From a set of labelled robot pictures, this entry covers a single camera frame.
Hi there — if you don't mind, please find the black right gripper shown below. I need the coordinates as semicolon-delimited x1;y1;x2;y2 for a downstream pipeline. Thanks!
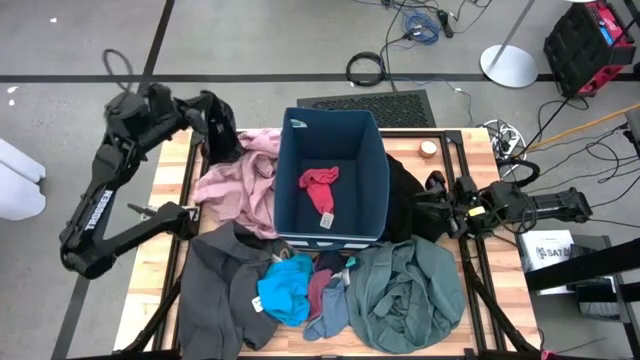
413;170;484;240

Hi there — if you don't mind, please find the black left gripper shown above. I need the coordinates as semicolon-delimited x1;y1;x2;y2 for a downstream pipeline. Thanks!
172;91;244;166

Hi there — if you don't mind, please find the black garment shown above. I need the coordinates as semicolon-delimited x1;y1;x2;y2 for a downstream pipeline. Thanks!
383;152;451;245

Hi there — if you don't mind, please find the pink shirt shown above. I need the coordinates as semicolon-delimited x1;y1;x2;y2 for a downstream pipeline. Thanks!
192;128;283;241

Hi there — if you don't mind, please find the green sweatshirt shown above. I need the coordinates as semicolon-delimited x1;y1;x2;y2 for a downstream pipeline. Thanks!
343;234;468;356

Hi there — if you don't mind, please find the red garment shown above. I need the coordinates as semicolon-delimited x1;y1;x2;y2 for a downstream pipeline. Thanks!
297;165;342;231

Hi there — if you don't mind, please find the maroon garment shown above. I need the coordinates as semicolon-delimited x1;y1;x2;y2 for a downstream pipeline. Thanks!
306;268;335;322

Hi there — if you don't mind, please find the grey-blue knit garment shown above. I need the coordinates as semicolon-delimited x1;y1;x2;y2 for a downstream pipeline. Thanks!
302;283;352;343

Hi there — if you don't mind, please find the bright blue garment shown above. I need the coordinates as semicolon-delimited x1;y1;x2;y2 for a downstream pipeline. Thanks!
256;252;315;328

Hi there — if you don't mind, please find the dark grey shirt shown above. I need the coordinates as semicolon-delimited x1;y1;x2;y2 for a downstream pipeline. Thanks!
177;220;297;360

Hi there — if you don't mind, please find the black floor mat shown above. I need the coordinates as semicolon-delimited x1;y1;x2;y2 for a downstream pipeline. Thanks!
296;89;438;129

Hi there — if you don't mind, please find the navy white striped fabric bin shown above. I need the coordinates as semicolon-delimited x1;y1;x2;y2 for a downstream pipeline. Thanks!
272;106;392;251

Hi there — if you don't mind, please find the white cardboard box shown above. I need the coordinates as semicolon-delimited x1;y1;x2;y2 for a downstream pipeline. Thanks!
516;228;577;297

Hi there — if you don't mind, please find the white round stand base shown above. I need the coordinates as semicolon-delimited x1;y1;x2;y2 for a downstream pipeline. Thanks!
478;0;540;90

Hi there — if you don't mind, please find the black bar stand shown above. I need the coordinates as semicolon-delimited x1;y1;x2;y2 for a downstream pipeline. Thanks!
523;234;640;360

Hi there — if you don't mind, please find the black power strip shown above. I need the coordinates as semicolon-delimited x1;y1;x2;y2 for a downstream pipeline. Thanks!
436;8;456;40

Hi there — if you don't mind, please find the dark equipment box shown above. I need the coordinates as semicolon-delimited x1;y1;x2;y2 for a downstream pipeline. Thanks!
571;276;623;322

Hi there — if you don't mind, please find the white foam object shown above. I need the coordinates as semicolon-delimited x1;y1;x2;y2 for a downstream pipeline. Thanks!
0;137;48;223

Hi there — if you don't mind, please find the red black tool case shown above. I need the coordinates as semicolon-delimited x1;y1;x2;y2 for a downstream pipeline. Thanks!
542;0;638;99

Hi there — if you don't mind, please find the black aluminium table frame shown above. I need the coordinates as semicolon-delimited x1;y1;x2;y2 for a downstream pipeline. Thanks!
117;127;544;360

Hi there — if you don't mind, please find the white cable bundle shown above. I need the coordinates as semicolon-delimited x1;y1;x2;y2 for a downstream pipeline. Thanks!
478;118;528;167

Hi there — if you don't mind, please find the black floor cable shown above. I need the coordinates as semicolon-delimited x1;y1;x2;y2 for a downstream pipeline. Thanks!
514;94;640;231

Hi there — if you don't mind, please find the coiled black cable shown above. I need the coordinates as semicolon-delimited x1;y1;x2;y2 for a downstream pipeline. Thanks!
345;50;387;88

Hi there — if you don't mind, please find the blue cable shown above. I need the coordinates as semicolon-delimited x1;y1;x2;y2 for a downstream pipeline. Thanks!
401;10;442;47

